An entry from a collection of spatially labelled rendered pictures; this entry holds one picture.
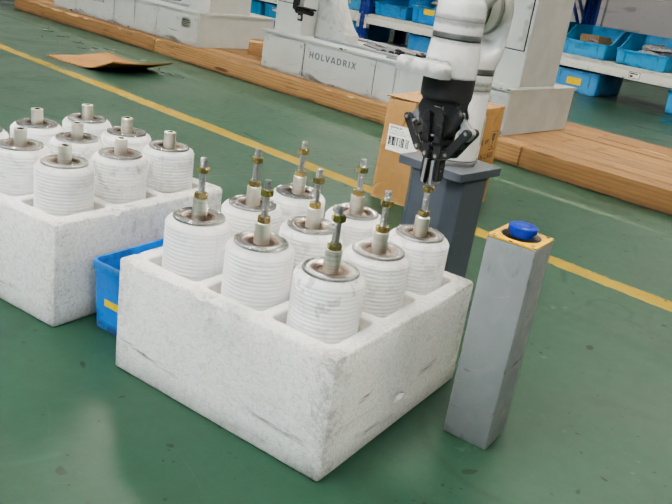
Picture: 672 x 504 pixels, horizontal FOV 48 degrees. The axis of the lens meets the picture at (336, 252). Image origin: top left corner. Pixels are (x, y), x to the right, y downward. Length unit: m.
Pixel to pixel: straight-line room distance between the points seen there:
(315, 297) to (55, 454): 0.38
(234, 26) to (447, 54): 3.51
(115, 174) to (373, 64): 2.25
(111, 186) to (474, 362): 0.69
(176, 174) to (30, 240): 0.30
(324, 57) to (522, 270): 2.75
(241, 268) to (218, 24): 3.52
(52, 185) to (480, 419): 0.76
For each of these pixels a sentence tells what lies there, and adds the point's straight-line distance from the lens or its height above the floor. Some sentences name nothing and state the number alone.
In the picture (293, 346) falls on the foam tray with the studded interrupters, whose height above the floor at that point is 0.17.
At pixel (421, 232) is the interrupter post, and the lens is 1.17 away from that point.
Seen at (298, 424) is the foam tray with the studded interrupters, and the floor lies 0.07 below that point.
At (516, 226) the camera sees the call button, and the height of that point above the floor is 0.33.
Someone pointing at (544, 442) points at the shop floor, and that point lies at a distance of 1.21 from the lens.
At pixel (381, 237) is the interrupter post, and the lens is 1.06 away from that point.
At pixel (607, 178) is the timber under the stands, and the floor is 0.06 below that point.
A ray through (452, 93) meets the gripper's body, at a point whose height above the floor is 0.48.
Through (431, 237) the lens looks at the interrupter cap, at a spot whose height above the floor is 0.25.
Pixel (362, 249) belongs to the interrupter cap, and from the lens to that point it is 1.06.
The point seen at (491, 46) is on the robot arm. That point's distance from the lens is 1.44.
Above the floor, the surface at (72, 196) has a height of 0.21.
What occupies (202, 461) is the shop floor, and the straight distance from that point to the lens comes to 1.03.
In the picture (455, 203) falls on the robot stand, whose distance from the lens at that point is 1.44.
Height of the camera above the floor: 0.62
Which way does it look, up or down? 21 degrees down
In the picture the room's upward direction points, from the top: 9 degrees clockwise
